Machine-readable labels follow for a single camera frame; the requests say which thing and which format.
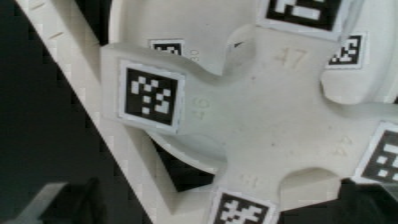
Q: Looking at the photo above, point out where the white cross table base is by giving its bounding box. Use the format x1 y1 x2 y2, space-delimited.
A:
98 0 398 224

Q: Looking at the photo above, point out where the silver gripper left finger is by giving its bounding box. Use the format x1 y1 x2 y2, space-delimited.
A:
11 178 107 224

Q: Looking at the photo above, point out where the white front fence bar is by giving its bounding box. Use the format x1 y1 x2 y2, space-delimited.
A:
15 0 214 224

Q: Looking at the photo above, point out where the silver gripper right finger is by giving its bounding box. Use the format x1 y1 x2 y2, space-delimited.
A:
283 179 398 224

